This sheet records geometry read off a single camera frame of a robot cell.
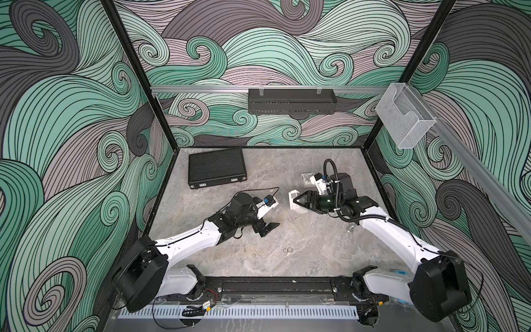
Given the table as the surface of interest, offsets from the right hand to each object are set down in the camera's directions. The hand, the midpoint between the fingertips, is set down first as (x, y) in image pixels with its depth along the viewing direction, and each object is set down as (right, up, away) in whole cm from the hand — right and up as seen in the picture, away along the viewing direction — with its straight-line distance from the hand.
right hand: (296, 204), depth 78 cm
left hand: (-9, -3, +1) cm, 10 cm away
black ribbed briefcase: (-37, +14, +25) cm, 47 cm away
